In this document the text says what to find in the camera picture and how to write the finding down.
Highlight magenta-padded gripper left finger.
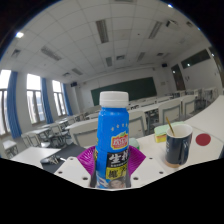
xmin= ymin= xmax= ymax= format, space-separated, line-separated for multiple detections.
xmin=53 ymin=145 xmax=99 ymax=189

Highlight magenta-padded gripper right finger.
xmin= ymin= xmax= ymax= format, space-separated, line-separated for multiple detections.
xmin=128 ymin=145 xmax=168 ymax=189

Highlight blue drink bottle white cap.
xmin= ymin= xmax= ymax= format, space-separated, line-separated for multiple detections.
xmin=94 ymin=90 xmax=132 ymax=190

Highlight bunch of keys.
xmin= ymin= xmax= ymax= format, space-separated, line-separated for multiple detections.
xmin=46 ymin=155 xmax=63 ymax=165

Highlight dark blue mug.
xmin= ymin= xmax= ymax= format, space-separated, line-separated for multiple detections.
xmin=164 ymin=123 xmax=194 ymax=168

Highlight yellow and green sponge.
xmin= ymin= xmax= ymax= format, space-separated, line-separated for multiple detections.
xmin=153 ymin=121 xmax=186 ymax=144

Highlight classroom desks and chairs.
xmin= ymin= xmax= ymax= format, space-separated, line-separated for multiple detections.
xmin=0 ymin=87 xmax=224 ymax=158

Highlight thin golden stirring stick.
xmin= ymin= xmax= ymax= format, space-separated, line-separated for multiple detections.
xmin=165 ymin=116 xmax=176 ymax=137

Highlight flat round red coaster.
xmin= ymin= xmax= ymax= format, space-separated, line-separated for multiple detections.
xmin=195 ymin=133 xmax=212 ymax=147

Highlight classroom window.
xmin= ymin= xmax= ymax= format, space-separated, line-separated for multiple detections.
xmin=51 ymin=79 xmax=67 ymax=118
xmin=0 ymin=69 xmax=13 ymax=136
xmin=26 ymin=73 xmax=46 ymax=125

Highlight green chalkboard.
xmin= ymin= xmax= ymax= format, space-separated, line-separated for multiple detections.
xmin=90 ymin=76 xmax=158 ymax=107

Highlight dark classroom door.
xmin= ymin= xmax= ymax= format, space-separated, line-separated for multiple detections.
xmin=170 ymin=63 xmax=186 ymax=92

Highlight ceiling lights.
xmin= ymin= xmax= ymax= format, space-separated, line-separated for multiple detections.
xmin=9 ymin=0 xmax=201 ymax=78

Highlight dark high wall window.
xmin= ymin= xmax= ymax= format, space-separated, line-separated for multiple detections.
xmin=180 ymin=48 xmax=212 ymax=70

